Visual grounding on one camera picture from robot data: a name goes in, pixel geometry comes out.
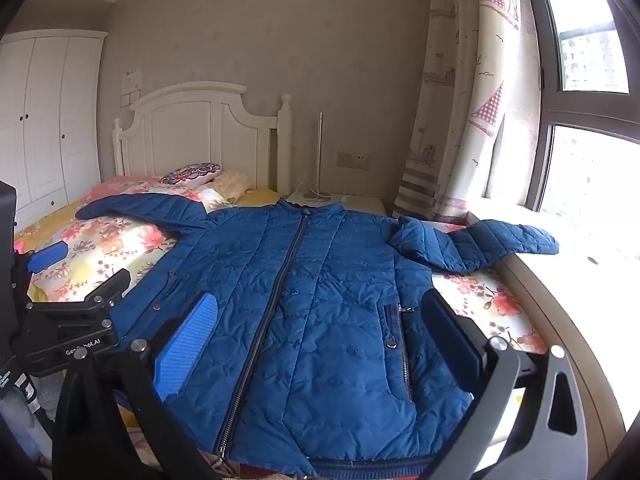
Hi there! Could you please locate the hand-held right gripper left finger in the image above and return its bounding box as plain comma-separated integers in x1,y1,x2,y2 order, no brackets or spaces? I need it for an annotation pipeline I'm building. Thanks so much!
52,291,236,480

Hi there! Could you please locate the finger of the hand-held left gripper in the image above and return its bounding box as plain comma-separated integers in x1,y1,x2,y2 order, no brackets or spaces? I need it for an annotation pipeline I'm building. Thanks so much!
14,241,69,306
30,269,132,318

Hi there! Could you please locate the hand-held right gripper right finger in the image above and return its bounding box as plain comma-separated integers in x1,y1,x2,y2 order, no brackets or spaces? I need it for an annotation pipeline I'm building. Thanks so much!
415,290,626,480

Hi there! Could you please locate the blue quilted jacket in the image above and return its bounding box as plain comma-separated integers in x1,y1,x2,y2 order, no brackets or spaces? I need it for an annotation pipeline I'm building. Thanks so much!
75,192,560,478

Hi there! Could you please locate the floral quilt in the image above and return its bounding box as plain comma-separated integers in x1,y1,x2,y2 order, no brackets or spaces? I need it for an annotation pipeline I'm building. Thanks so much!
27,182,551,480

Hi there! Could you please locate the beige window sill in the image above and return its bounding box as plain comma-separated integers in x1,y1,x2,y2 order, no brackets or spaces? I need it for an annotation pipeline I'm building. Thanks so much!
465,209,640,433

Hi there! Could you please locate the white wardrobe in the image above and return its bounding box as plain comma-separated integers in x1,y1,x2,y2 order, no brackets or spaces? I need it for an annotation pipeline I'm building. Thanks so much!
0,30,109,226

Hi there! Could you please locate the mandala patterned cushion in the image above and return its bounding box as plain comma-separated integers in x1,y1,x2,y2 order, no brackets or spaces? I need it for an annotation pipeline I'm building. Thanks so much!
160,162,222,186

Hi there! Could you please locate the beige floral pillow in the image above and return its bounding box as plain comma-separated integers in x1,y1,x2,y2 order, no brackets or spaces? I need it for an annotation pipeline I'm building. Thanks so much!
212,170,254,206

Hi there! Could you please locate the white nightstand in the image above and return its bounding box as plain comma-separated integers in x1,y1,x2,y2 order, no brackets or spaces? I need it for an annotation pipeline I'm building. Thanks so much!
286,191,388,219

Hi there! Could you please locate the white wooden bed headboard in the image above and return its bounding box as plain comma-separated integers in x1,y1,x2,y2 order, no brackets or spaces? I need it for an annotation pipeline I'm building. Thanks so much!
112,82,293,196

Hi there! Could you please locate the white stand lamp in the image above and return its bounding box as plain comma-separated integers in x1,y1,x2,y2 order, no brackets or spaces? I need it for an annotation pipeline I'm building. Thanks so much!
299,112,332,202

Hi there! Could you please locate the dark framed window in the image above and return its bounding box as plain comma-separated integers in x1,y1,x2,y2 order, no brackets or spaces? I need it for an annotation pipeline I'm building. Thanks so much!
520,0,640,243

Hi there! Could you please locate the printed curtain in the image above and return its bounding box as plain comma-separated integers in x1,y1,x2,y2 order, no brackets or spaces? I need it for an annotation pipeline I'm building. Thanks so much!
392,0,544,222

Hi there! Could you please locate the wall socket panel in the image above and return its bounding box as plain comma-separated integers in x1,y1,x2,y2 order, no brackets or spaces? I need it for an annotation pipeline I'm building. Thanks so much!
336,150,371,170

